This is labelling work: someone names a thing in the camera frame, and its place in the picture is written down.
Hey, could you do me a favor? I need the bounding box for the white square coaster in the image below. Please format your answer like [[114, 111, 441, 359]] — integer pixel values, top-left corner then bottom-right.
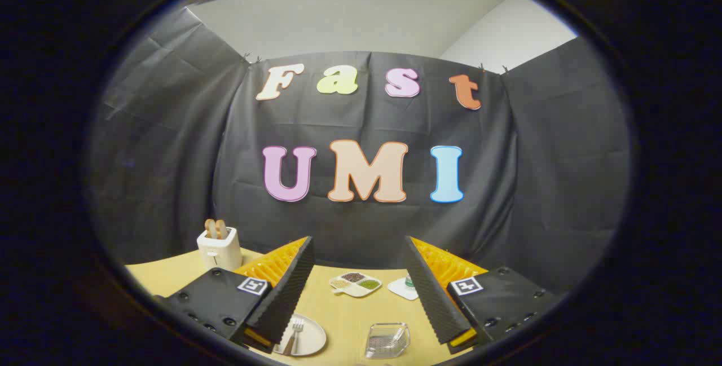
[[387, 277, 419, 301]]

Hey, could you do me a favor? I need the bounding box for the metal fork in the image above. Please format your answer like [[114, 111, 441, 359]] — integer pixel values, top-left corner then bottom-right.
[[282, 318, 305, 355]]

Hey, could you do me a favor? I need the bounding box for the white divided dish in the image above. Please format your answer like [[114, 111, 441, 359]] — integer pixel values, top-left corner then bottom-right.
[[329, 272, 382, 298]]

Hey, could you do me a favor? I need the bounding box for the round white plate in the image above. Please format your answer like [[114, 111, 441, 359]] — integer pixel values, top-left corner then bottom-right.
[[273, 314, 328, 357]]

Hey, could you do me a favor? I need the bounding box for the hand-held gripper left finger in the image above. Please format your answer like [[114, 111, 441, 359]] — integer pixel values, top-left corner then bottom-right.
[[153, 235, 315, 354]]

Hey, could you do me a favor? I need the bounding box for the white toaster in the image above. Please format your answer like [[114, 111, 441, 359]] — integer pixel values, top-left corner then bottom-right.
[[196, 227, 243, 272]]

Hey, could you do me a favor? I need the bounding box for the clear plastic container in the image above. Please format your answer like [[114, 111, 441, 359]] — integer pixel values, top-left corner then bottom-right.
[[364, 322, 411, 360]]

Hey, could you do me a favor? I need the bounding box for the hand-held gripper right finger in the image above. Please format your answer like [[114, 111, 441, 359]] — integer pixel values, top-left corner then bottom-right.
[[404, 235, 566, 355]]

